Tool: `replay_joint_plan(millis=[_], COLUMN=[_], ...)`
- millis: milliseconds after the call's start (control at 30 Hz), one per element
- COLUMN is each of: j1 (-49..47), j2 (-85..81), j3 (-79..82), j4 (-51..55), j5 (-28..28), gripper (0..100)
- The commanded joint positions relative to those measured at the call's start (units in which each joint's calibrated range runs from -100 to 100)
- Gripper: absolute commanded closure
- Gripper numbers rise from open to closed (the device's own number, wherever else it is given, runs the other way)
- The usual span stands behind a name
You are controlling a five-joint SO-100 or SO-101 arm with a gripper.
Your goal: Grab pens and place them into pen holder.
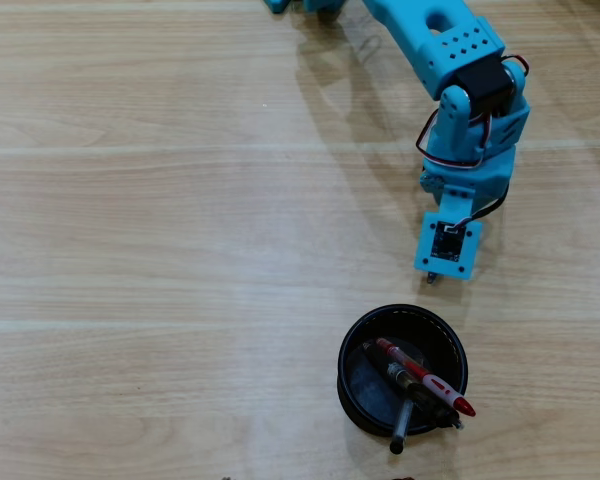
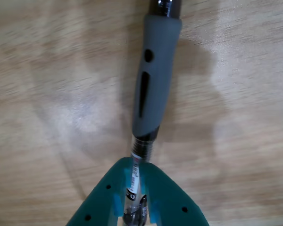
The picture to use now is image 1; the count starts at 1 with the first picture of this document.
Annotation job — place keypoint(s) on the clear pen with black cap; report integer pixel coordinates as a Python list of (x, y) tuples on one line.
[(402, 425)]

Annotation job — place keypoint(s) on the clear pen with grey grip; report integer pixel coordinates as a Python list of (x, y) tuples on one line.
[(431, 278)]

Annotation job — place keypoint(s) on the black round pen holder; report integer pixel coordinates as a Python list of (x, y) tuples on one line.
[(360, 400)]

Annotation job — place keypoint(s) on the blue wrist camera box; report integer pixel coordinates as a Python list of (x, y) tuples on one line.
[(447, 245)]

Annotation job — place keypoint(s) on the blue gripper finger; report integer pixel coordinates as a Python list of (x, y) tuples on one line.
[(431, 187)]

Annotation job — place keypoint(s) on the black pen with clip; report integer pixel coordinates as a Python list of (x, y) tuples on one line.
[(397, 375)]

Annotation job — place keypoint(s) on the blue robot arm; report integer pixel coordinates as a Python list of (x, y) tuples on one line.
[(430, 40)]

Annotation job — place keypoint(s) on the red retractable pen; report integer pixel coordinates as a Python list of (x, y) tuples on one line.
[(440, 387)]

